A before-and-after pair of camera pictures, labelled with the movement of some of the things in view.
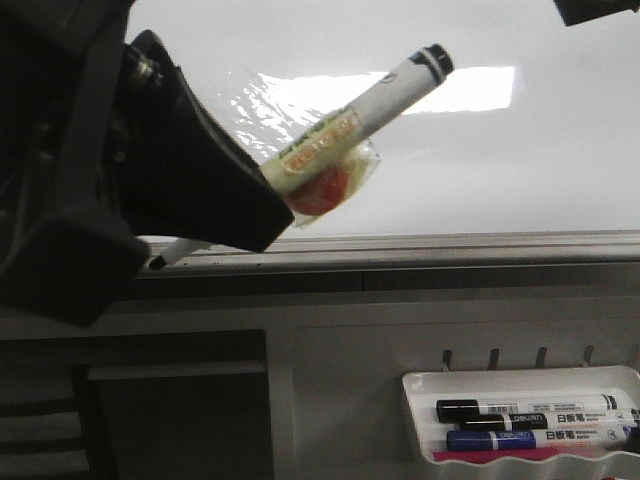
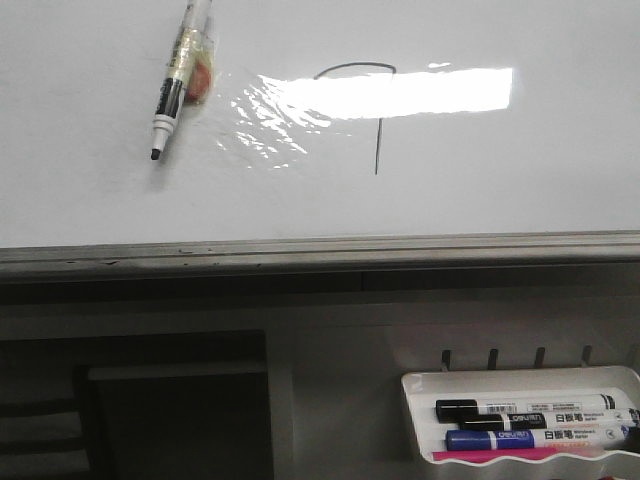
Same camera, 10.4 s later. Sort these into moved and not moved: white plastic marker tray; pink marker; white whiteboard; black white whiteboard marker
Moved: black white whiteboard marker
Not moved: white whiteboard; pink marker; white plastic marker tray
